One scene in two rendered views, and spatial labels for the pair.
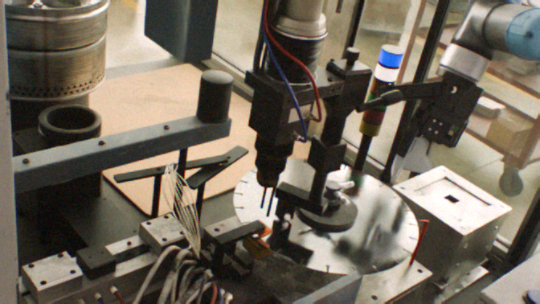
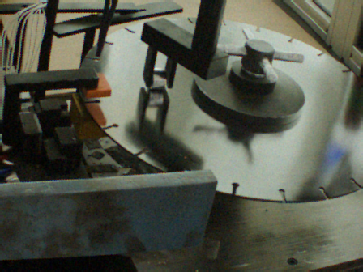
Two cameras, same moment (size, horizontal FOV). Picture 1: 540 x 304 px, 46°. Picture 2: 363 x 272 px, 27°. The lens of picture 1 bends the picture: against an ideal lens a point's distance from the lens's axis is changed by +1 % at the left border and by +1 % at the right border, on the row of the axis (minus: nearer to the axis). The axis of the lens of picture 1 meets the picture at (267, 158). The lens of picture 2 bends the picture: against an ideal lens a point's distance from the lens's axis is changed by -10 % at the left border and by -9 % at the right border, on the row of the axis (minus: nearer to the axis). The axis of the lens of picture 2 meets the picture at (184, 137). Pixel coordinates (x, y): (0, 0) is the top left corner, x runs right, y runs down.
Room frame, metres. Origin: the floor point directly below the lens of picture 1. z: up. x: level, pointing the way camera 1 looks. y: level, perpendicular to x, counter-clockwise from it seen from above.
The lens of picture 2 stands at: (0.25, -0.29, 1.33)
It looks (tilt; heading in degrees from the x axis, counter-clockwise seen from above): 33 degrees down; 19
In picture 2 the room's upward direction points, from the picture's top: 12 degrees clockwise
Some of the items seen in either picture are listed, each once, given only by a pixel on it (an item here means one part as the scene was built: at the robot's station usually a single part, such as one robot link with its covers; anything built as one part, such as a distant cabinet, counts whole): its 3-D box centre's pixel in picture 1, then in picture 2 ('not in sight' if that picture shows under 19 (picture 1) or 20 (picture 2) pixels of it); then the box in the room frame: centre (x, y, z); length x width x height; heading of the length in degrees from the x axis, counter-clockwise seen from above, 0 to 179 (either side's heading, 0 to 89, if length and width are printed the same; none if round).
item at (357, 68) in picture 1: (337, 112); not in sight; (0.84, -0.09, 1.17); 0.06 x 0.05 x 0.20; 128
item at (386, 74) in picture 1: (386, 71); not in sight; (1.20, -0.20, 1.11); 0.05 x 0.04 x 0.03; 47
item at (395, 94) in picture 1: (370, 96); not in sight; (0.84, -0.13, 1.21); 0.08 x 0.06 x 0.03; 137
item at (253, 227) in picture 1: (240, 246); (53, 107); (0.77, 0.01, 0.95); 0.10 x 0.03 x 0.07; 137
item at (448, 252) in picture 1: (440, 226); not in sight; (1.11, -0.39, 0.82); 0.18 x 0.18 x 0.15; 47
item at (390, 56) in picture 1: (390, 56); not in sight; (1.20, -0.20, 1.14); 0.05 x 0.04 x 0.03; 47
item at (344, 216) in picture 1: (327, 203); (252, 82); (0.91, -0.12, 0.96); 0.11 x 0.11 x 0.03
